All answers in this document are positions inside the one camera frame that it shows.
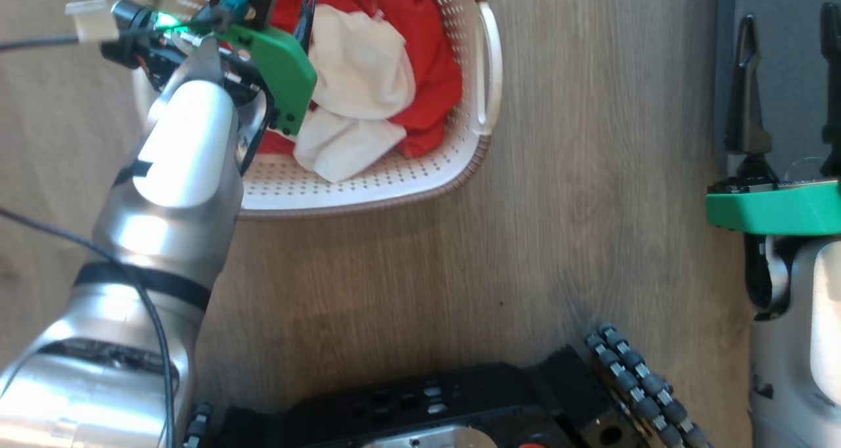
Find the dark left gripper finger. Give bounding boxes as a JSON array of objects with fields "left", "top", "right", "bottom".
[{"left": 294, "top": 0, "right": 318, "bottom": 55}]

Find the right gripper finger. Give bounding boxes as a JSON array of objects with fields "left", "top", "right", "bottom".
[
  {"left": 819, "top": 1, "right": 841, "bottom": 161},
  {"left": 725, "top": 14, "right": 774, "bottom": 158}
]

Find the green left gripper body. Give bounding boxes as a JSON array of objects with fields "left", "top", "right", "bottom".
[{"left": 212, "top": 25, "right": 318, "bottom": 137}]

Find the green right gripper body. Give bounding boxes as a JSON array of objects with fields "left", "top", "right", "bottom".
[{"left": 706, "top": 154, "right": 841, "bottom": 236}]

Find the white perforated laundry basket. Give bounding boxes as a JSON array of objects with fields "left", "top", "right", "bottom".
[{"left": 131, "top": 0, "right": 504, "bottom": 221}]

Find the white garment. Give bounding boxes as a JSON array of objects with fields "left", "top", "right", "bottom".
[{"left": 293, "top": 4, "right": 417, "bottom": 185}]

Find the red garment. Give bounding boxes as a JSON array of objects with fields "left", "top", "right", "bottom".
[{"left": 256, "top": 0, "right": 464, "bottom": 160}]

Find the white plug connector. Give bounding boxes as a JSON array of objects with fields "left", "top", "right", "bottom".
[{"left": 65, "top": 0, "right": 121, "bottom": 44}]

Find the large black roller wheel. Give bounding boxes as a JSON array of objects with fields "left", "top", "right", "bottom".
[{"left": 584, "top": 323, "right": 714, "bottom": 448}]

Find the thin black cable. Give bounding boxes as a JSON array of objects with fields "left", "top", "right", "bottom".
[{"left": 0, "top": 35, "right": 81, "bottom": 53}]

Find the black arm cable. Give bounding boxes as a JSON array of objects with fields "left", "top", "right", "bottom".
[{"left": 0, "top": 208, "right": 177, "bottom": 448}]

